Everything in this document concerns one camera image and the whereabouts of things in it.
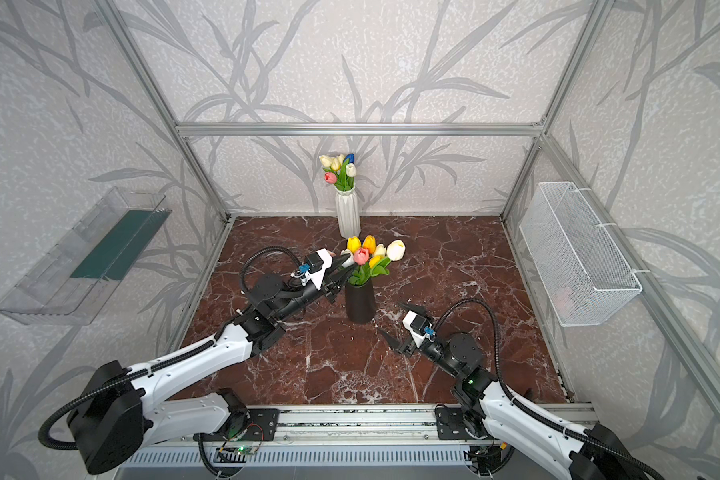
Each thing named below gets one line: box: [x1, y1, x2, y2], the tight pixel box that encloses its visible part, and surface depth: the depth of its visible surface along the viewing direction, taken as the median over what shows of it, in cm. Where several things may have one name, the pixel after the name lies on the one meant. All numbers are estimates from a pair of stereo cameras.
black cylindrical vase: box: [345, 278, 376, 324], surface depth 89 cm
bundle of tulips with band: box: [342, 235, 389, 286], surface depth 72 cm
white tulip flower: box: [346, 163, 357, 189], surface depth 93 cm
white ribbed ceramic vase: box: [334, 186, 361, 238], surface depth 104 cm
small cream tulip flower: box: [386, 239, 406, 262], surface depth 61 cm
